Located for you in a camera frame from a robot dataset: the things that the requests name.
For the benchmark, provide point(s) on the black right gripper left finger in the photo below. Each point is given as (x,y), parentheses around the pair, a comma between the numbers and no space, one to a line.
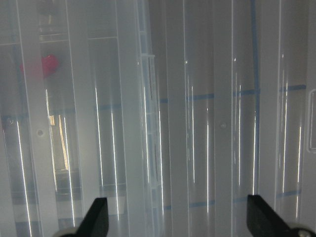
(96,221)

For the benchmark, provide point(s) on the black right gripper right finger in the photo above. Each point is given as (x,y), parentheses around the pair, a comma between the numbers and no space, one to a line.
(263,221)

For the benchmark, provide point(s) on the clear plastic box lid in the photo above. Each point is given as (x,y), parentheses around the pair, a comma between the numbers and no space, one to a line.
(236,113)

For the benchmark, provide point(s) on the clear plastic storage box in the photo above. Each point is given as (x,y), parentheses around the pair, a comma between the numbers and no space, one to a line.
(87,131)

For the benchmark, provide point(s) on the red block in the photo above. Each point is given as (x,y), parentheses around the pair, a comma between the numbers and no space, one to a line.
(48,66)

